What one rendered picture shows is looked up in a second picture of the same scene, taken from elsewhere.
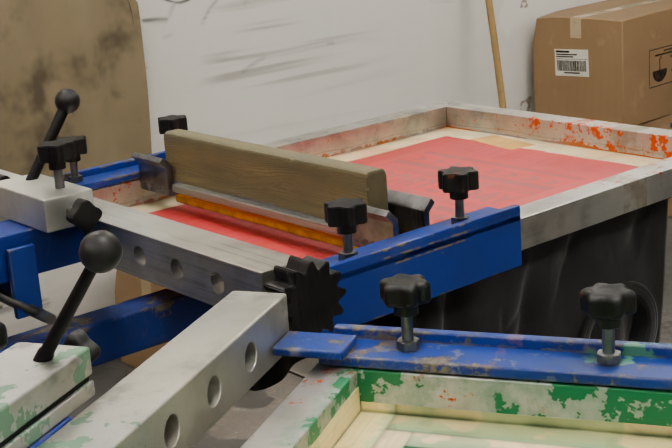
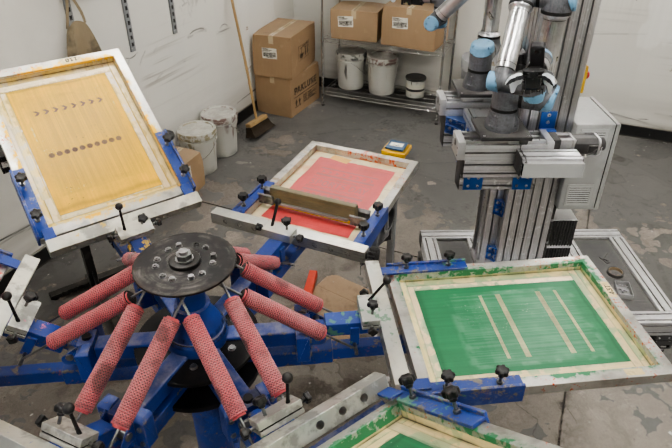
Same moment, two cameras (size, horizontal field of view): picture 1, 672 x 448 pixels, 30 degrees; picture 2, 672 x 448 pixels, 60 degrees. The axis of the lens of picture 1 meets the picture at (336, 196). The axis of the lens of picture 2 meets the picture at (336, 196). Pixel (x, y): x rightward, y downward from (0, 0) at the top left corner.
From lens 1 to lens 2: 1.45 m
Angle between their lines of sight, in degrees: 30
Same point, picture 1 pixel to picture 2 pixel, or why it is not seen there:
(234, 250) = (348, 244)
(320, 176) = (337, 206)
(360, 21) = (193, 49)
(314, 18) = (178, 52)
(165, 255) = (326, 246)
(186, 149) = (280, 193)
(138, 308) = (295, 249)
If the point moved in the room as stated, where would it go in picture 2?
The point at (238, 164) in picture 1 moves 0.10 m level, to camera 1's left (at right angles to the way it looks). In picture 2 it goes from (303, 199) to (282, 205)
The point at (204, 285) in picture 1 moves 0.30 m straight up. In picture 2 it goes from (341, 253) to (342, 186)
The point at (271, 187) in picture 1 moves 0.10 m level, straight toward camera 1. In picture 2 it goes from (317, 206) to (328, 218)
